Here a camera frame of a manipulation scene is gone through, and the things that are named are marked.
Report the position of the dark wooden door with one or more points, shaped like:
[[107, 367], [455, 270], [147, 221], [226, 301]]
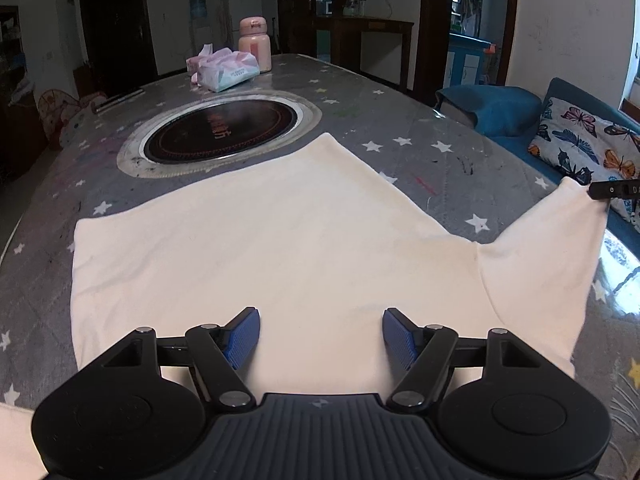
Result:
[[119, 43]]

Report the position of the blue sofa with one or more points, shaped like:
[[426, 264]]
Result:
[[510, 115]]

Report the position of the pink tissue pack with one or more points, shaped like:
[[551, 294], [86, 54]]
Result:
[[219, 70]]

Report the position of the water dispenser with blue bottle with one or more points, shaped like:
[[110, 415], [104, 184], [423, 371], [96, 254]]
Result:
[[201, 32]]

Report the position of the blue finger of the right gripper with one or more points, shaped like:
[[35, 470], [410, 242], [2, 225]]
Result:
[[610, 189]]

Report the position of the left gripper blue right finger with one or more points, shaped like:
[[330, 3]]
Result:
[[404, 340]]

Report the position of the pink cartoon folding item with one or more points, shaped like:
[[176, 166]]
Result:
[[60, 113]]

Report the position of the white refrigerator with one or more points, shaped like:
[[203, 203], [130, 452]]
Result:
[[237, 10]]

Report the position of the dark wooden side table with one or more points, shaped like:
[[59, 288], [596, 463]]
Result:
[[378, 48]]

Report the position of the butterfly print pillow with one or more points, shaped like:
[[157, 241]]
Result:
[[584, 146]]

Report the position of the black flat bar on table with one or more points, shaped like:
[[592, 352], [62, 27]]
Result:
[[112, 102]]

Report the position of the round black induction cooktop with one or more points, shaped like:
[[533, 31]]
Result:
[[216, 132]]

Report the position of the pink thermos bottle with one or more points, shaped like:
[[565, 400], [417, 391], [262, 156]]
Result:
[[255, 40]]

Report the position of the cream sweatshirt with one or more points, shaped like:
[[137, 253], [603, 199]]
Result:
[[320, 244]]

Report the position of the grey star tablecloth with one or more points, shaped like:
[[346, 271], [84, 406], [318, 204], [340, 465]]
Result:
[[470, 184]]

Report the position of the blue white cabinet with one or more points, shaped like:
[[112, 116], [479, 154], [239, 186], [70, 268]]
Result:
[[466, 60]]

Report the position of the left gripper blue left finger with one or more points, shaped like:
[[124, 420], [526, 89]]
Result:
[[240, 337]]

